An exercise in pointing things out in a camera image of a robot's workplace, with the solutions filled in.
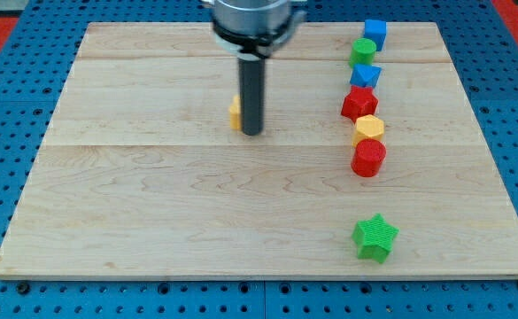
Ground blue cube block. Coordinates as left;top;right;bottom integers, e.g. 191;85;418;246
364;19;388;51

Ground red cylinder block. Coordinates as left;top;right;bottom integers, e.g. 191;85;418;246
351;139;387;177

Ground blue triangle block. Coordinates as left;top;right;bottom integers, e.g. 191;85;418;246
350;64;382;89

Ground red star block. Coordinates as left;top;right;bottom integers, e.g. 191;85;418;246
341;85;379;122

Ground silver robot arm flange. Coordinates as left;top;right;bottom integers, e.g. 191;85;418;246
204;0;306;61

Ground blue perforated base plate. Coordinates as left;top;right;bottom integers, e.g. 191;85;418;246
0;0;518;318

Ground green star block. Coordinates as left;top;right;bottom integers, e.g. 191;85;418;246
352;214;399;264

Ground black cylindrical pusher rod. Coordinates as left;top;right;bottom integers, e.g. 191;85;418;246
238;59;266;136

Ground yellow hexagon block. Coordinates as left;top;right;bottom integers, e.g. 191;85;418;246
352;114;385;147

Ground yellow block behind rod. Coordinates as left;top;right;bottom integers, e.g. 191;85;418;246
228;94;241;130

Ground light wooden board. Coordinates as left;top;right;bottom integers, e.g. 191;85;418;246
0;22;518;281

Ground green cylinder block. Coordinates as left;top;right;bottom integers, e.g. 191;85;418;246
349;37;377;67

